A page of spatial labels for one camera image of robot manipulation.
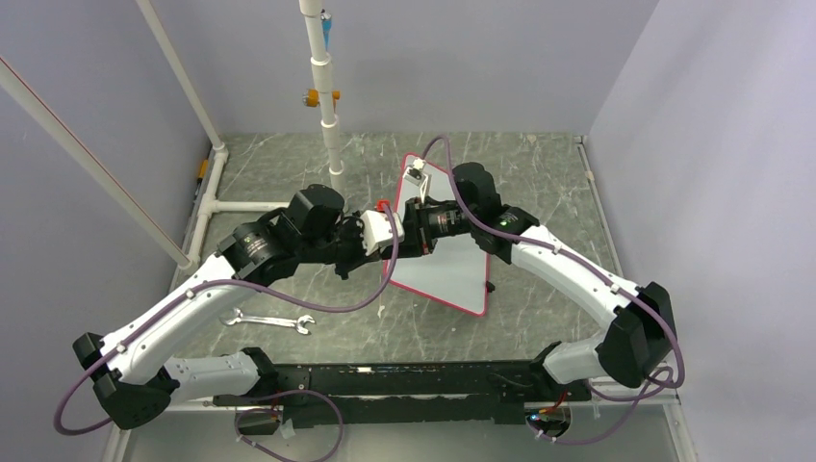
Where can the silver open-end wrench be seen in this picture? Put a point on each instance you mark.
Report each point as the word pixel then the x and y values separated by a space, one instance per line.
pixel 299 325

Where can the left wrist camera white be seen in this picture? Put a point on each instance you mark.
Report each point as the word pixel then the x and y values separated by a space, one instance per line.
pixel 378 232

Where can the pink framed whiteboard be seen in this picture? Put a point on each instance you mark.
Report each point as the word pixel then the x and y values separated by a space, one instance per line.
pixel 457 271

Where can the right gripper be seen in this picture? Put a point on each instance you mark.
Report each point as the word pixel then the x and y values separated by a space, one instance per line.
pixel 419 238

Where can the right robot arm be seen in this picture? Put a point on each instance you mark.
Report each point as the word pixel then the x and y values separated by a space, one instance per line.
pixel 637 329

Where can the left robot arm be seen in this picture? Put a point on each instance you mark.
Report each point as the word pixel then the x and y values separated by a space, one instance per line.
pixel 135 371

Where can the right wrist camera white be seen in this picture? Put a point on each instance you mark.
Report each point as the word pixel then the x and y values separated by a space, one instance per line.
pixel 414 174

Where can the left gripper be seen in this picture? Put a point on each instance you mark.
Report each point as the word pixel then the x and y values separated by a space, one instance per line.
pixel 355 224

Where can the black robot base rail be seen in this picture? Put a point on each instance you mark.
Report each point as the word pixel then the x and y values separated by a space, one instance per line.
pixel 501 392

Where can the orange pipe fitting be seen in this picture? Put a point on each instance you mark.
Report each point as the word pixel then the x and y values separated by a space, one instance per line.
pixel 311 98

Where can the white pvc pipe frame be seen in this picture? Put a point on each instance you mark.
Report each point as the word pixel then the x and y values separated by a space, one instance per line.
pixel 210 173

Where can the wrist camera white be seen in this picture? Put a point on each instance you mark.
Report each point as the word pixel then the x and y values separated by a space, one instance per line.
pixel 414 174
pixel 378 232

